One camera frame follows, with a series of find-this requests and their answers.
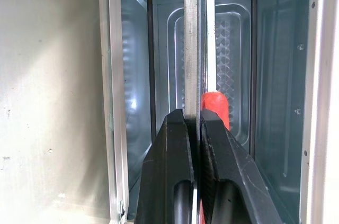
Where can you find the dark oven heating rod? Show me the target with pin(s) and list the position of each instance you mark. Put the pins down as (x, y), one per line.
(151, 62)
(254, 62)

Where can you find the silver metal baking tray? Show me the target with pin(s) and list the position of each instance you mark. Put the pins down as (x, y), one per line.
(191, 49)

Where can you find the silver toaster oven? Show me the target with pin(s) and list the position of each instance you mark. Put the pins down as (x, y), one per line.
(278, 75)

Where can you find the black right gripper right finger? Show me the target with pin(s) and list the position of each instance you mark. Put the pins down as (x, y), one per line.
(238, 171)

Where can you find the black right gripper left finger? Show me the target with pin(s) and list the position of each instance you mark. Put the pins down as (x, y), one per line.
(161, 165)

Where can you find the red sausage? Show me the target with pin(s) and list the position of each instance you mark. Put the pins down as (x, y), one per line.
(215, 107)

